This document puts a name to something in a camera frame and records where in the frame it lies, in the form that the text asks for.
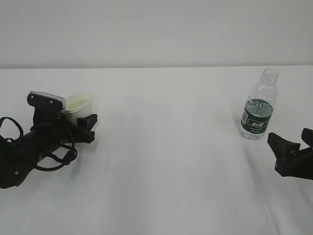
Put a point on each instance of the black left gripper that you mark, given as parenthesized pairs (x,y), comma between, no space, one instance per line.
(49,133)

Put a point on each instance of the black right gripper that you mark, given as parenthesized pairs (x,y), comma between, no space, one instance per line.
(290,162)

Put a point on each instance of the white paper cup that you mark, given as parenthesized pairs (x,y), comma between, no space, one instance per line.
(78,105)

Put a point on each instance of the clear plastic water bottle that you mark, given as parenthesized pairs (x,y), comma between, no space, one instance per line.
(259,106)

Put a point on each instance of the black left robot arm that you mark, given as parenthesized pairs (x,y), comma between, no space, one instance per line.
(17,161)

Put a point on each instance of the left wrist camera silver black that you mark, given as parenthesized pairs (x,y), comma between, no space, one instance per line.
(45,104)

